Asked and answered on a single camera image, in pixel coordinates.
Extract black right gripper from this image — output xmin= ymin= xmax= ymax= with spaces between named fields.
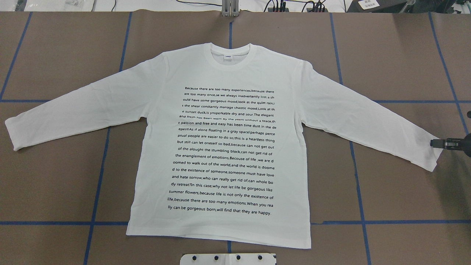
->
xmin=430 ymin=134 xmax=471 ymax=157

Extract white long-sleeve printed shirt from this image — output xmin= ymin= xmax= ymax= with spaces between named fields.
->
xmin=5 ymin=43 xmax=441 ymax=249

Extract black device with label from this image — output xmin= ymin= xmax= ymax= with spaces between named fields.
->
xmin=347 ymin=0 xmax=416 ymax=13

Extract black orange connector board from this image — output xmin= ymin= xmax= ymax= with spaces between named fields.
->
xmin=301 ymin=0 xmax=328 ymax=13
xmin=263 ymin=0 xmax=289 ymax=13

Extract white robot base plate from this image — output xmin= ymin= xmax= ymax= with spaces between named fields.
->
xmin=180 ymin=253 xmax=277 ymax=265

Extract grey aluminium frame post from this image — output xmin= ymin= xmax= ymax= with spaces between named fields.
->
xmin=222 ymin=0 xmax=240 ymax=17

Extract black cable on table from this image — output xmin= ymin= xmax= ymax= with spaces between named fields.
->
xmin=176 ymin=0 xmax=222 ymax=7

